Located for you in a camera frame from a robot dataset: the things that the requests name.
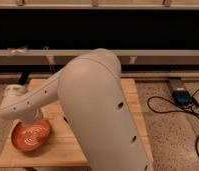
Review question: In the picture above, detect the blue power adapter box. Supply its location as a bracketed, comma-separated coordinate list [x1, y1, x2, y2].
[172, 89, 192, 106]

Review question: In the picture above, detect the black table leg post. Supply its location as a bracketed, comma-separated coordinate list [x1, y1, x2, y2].
[18, 71, 30, 85]

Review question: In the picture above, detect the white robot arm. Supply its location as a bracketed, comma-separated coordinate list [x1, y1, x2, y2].
[0, 49, 151, 171]

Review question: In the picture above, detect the black cable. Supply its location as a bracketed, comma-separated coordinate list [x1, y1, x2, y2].
[146, 79, 199, 169]

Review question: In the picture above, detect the orange patterned bowl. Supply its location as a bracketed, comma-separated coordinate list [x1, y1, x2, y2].
[11, 119, 51, 152]

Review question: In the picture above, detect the wooden rail beam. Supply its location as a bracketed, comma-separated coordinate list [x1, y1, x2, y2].
[0, 49, 199, 57]

